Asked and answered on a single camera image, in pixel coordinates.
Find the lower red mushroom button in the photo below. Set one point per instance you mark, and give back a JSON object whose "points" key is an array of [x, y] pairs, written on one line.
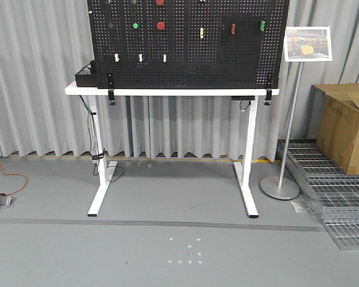
{"points": [[160, 25]]}

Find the red mushroom button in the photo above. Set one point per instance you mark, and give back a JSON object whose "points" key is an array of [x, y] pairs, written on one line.
{"points": [[160, 2], [160, 25]]}

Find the upper red mushroom button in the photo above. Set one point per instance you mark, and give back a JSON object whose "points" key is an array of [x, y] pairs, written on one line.
{"points": [[160, 2]]}

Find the desk height control panel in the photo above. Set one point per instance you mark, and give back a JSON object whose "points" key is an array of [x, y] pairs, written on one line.
{"points": [[244, 98]]}

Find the left black table clamp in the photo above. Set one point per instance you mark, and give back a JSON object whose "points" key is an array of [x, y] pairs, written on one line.
{"points": [[111, 86]]}

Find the black table clamp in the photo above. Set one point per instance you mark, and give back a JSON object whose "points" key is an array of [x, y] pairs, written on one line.
{"points": [[111, 86], [268, 96]]}

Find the white standing desk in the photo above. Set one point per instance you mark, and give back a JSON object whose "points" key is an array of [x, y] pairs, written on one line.
{"points": [[242, 168]]}

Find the right black table clamp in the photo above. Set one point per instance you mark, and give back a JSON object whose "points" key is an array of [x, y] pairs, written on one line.
{"points": [[268, 96]]}

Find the black perforated pegboard panel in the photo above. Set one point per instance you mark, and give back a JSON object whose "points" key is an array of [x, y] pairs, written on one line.
{"points": [[220, 60]]}

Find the black box on desk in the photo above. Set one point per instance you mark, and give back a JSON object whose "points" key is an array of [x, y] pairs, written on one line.
{"points": [[87, 75]]}

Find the brown cardboard box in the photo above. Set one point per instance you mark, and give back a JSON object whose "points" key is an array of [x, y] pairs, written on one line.
{"points": [[338, 136]]}

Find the metal floor grating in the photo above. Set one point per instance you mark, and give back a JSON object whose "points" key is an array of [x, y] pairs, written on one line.
{"points": [[332, 195]]}

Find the grey foot pedal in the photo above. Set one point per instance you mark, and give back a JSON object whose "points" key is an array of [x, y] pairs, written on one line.
{"points": [[6, 201]]}

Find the left white toggle switch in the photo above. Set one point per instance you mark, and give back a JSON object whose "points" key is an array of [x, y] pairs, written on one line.
{"points": [[116, 57]]}

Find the green handle on pegboard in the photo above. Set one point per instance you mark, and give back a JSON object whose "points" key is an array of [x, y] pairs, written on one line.
{"points": [[262, 25]]}

